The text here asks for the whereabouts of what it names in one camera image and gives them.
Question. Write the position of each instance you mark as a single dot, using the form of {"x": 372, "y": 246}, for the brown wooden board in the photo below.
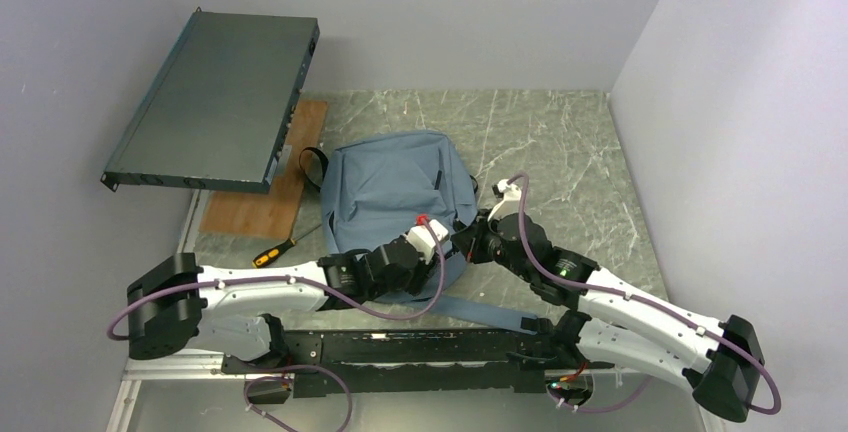
{"x": 273, "y": 214}

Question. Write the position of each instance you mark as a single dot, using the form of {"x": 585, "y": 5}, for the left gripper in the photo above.
{"x": 424, "y": 272}

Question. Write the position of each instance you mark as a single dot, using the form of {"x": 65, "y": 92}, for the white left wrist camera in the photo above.
{"x": 425, "y": 236}

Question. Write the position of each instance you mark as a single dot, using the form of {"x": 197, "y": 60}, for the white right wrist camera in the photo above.
{"x": 509, "y": 196}

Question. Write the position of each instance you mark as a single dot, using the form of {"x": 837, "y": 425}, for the yellow black screwdriver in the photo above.
{"x": 272, "y": 254}

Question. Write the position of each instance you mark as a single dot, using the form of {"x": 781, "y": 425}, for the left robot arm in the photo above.
{"x": 180, "y": 304}

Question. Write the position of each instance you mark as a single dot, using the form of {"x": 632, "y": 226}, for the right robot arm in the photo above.
{"x": 608, "y": 320}

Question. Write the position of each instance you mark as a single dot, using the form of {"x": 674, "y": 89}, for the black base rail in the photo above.
{"x": 412, "y": 360}

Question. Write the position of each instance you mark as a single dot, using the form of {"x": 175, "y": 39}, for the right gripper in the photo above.
{"x": 470, "y": 239}

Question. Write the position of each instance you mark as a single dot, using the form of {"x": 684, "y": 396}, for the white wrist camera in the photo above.
{"x": 425, "y": 236}
{"x": 509, "y": 196}

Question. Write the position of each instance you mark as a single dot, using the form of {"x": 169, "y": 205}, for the blue backpack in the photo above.
{"x": 373, "y": 190}

